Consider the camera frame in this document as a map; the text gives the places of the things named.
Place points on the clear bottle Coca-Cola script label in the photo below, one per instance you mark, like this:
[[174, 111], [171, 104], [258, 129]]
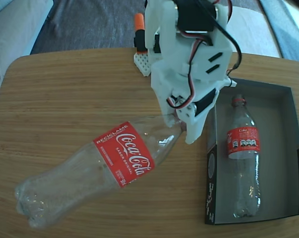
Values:
[[124, 151]]

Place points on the white cloth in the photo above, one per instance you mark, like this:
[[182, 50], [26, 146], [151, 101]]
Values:
[[251, 24]]

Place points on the grey cardboard box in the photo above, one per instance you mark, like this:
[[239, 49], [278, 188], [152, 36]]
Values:
[[275, 148]]

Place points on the clear bottle nutrition seals label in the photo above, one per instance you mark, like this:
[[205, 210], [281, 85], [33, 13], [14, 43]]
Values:
[[243, 141]]

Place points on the blue-grey fabric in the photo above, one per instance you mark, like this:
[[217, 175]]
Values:
[[288, 32]]

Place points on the dark grey rug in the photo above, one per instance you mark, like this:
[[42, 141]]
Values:
[[89, 24]]

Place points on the flat white camera mount plate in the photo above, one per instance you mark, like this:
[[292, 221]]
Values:
[[229, 81]]

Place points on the orange and black clamp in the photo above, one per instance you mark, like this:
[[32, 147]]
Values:
[[139, 21]]

